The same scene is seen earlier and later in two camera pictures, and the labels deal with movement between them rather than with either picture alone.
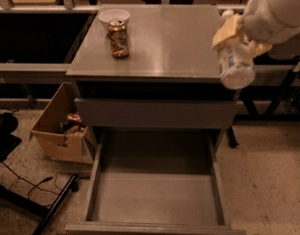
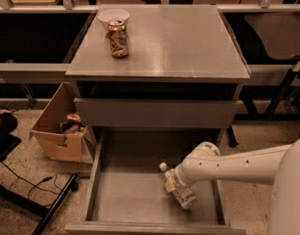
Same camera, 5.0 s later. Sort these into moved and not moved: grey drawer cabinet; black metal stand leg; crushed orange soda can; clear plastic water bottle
Moved: clear plastic water bottle
Not moved: crushed orange soda can; grey drawer cabinet; black metal stand leg
